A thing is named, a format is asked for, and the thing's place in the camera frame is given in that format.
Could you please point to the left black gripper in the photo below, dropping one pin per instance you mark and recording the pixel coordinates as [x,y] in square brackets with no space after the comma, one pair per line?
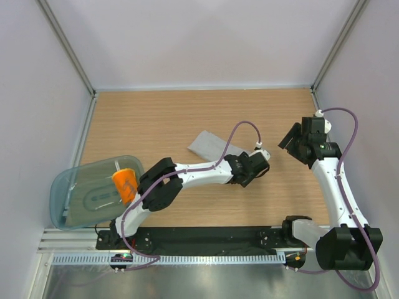
[249,180]

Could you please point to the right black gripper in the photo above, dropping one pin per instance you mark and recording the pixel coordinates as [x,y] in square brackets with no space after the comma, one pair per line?
[295,133]

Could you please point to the orange grey patterned towel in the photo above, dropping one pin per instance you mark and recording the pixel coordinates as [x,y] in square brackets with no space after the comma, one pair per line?
[126,184]

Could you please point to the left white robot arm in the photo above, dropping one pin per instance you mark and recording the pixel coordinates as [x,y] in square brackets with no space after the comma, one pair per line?
[159,186]

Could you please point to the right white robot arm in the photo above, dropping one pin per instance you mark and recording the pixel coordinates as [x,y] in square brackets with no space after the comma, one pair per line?
[350,241]

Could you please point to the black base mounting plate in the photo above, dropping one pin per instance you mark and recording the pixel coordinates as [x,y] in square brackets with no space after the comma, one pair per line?
[213,241]

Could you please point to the blue translucent plastic tray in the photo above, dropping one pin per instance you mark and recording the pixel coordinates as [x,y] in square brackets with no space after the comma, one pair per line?
[86,195]

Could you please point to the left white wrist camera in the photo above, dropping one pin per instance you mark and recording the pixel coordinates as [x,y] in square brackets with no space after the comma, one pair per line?
[259,149]

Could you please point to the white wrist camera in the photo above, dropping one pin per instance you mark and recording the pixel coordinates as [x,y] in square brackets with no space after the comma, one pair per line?
[327,124]
[259,149]

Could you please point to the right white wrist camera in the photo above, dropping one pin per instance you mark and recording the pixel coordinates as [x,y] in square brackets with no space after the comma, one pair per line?
[327,124]

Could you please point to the right aluminium frame post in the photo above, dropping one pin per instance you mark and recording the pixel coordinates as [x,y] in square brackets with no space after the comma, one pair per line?
[347,28]

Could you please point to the aluminium frame post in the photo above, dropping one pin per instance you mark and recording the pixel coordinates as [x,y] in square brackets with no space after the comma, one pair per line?
[347,28]
[62,38]

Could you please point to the white slotted cable duct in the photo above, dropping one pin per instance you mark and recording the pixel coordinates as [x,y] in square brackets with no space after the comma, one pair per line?
[125,259]

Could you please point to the aluminium rail front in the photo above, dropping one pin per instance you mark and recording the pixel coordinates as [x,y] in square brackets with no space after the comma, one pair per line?
[59,241]

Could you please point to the left aluminium frame post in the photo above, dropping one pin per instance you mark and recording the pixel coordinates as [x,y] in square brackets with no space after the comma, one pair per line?
[62,38]

